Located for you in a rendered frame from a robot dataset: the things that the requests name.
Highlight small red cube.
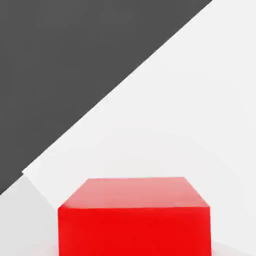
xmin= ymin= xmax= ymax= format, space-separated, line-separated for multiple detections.
xmin=57 ymin=176 xmax=212 ymax=256

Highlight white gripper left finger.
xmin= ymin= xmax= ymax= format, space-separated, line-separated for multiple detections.
xmin=48 ymin=244 xmax=60 ymax=256

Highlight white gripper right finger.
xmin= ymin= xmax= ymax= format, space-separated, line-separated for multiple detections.
xmin=210 ymin=239 xmax=256 ymax=256

